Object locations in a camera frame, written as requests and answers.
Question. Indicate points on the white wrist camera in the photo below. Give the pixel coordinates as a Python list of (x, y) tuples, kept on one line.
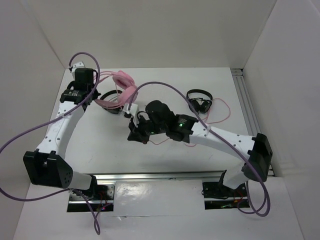
[(131, 113), (75, 66)]

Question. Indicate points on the aluminium front rail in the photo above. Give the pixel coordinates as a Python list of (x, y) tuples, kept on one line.
[(155, 176)]

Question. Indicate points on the black headphones on right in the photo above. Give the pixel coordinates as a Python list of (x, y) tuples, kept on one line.
[(201, 105)]

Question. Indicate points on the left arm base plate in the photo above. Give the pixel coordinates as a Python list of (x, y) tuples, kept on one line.
[(102, 201)]

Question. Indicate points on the pink gaming headset with cable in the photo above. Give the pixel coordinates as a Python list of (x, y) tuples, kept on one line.
[(126, 82)]

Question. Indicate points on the black headphones on left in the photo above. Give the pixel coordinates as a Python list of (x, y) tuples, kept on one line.
[(112, 96)]

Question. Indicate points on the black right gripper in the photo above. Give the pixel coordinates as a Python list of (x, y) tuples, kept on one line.
[(136, 134)]

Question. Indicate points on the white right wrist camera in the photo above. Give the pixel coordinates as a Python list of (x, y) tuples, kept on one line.
[(131, 113)]

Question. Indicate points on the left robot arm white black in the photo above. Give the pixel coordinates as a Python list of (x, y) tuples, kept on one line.
[(46, 165)]

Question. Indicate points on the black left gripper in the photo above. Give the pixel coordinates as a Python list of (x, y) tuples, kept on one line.
[(96, 93)]

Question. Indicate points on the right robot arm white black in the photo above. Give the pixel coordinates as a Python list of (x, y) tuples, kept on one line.
[(254, 151)]

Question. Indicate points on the black headphones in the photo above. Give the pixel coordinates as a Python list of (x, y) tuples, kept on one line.
[(201, 105), (112, 96)]

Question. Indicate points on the aluminium side rail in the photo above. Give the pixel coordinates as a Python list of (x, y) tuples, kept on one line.
[(247, 108)]

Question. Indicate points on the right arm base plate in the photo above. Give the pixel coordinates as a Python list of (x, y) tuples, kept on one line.
[(217, 196)]

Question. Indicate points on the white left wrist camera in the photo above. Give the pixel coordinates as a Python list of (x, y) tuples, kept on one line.
[(75, 66)]

